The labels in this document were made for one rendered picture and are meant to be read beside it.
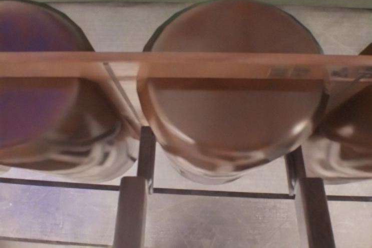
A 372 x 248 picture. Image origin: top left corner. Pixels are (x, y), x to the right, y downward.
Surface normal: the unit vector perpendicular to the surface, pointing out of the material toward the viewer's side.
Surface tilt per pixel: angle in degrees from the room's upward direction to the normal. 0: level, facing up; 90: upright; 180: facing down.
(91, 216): 90
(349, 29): 90
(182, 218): 90
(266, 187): 90
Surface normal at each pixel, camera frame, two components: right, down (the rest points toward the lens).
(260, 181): 0.02, -0.15
